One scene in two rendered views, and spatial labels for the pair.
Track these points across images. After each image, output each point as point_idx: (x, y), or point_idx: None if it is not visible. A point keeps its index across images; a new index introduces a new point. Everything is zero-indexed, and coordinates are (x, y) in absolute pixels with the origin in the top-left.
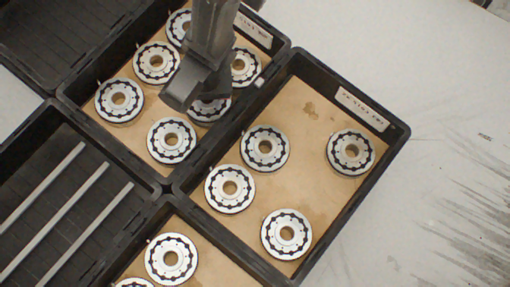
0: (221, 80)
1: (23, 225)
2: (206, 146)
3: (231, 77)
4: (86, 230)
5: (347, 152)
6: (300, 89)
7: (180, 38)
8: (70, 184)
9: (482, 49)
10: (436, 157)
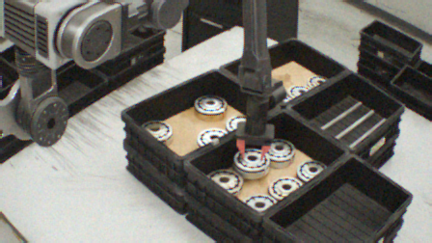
0: (243, 127)
1: (361, 134)
2: None
3: (237, 127)
4: (329, 125)
5: None
6: None
7: (267, 200)
8: None
9: (30, 208)
10: (88, 165)
